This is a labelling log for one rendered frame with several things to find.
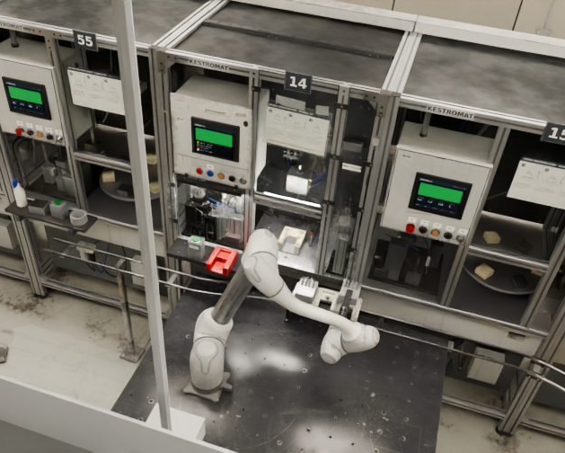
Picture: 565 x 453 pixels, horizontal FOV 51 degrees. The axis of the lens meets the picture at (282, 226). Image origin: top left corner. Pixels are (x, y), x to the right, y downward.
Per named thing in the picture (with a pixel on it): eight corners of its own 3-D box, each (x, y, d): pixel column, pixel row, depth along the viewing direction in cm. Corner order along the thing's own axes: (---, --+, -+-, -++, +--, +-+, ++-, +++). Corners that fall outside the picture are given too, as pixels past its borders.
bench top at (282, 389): (105, 423, 277) (104, 418, 274) (197, 276, 357) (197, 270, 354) (425, 530, 248) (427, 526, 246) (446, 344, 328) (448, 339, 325)
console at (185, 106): (172, 175, 310) (167, 94, 281) (194, 148, 331) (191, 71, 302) (247, 193, 302) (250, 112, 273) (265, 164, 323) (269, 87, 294)
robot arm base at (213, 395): (225, 406, 283) (225, 399, 280) (182, 393, 288) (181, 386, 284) (238, 377, 297) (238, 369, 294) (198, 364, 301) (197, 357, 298)
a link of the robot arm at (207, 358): (188, 390, 283) (186, 360, 269) (192, 359, 297) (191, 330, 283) (222, 391, 283) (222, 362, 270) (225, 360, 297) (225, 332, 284)
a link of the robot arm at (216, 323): (187, 352, 293) (192, 318, 310) (217, 361, 298) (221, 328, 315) (251, 247, 250) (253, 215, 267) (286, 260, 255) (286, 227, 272)
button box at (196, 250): (188, 257, 329) (187, 241, 322) (193, 248, 335) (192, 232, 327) (200, 261, 328) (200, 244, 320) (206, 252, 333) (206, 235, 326)
